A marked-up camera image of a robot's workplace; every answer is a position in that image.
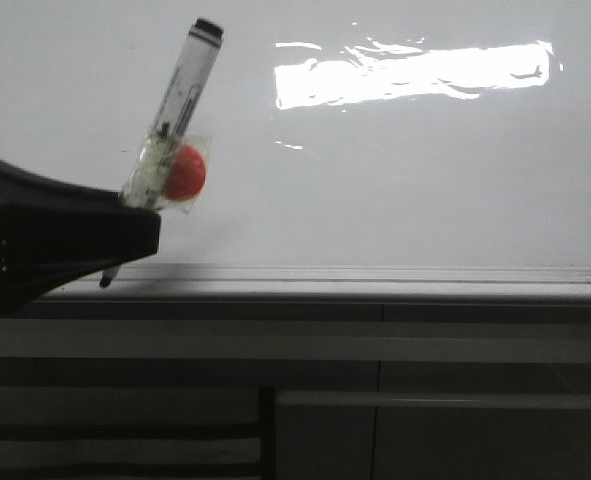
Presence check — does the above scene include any black marker-holding gripper finger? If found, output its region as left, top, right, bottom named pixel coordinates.
left=0, top=160, right=161, bottom=316

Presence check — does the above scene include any white black whiteboard marker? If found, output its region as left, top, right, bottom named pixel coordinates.
left=98, top=18, right=225, bottom=290

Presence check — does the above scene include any grey whiteboard stand frame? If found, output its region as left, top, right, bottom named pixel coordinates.
left=0, top=297, right=591, bottom=479

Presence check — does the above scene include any white whiteboard with frame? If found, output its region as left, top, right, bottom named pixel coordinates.
left=0, top=1, right=591, bottom=301

